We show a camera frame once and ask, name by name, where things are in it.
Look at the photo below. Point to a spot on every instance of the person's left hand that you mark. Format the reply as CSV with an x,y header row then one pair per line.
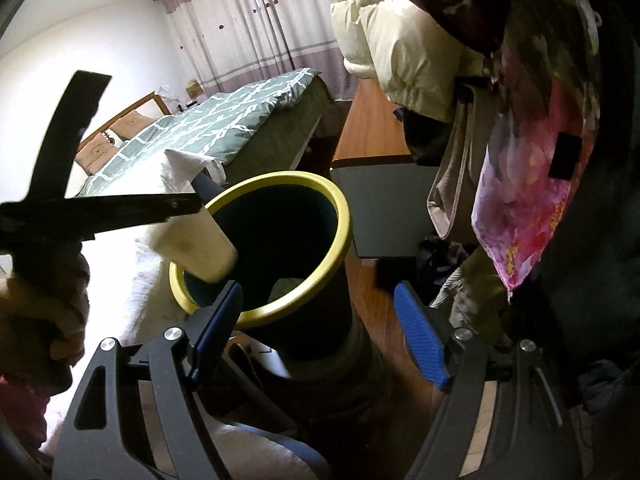
x,y
45,315

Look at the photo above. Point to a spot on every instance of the wooden bed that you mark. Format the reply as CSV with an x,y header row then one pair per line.
x,y
295,125

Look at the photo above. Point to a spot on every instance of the striped dotted curtain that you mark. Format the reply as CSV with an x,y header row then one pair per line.
x,y
240,20

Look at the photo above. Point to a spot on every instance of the person's left forearm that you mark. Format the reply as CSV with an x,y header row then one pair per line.
x,y
20,410

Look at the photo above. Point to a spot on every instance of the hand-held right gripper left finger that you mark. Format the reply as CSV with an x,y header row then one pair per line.
x,y
220,325

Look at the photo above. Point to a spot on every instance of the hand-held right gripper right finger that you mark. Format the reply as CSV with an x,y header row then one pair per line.
x,y
420,340

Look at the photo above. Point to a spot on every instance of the dark clothes heap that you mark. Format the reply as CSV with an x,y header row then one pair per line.
x,y
440,257

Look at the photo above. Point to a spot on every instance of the wooden cabinet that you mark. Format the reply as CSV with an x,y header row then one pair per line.
x,y
370,125

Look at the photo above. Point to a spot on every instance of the cream puffer jacket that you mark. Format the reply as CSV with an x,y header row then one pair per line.
x,y
395,35

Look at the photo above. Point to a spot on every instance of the dark bin with yellow rim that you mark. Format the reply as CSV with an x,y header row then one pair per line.
x,y
295,230

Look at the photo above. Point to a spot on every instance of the white spotted tablecloth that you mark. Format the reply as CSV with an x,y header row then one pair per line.
x,y
140,280

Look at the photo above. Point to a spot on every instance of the dark jacket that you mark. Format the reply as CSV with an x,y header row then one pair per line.
x,y
590,285

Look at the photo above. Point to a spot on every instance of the floral cloth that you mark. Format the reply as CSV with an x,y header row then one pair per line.
x,y
525,185

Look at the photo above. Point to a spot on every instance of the green checked quilt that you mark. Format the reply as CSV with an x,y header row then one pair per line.
x,y
210,120

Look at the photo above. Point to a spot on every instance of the black garment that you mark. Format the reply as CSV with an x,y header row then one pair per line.
x,y
425,135

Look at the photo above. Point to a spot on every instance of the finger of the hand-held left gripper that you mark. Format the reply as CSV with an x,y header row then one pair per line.
x,y
125,210
70,125

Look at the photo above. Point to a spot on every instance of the beige cloth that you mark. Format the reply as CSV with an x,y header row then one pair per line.
x,y
452,175

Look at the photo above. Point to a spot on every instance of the tan pillow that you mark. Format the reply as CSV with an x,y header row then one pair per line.
x,y
97,154
132,123

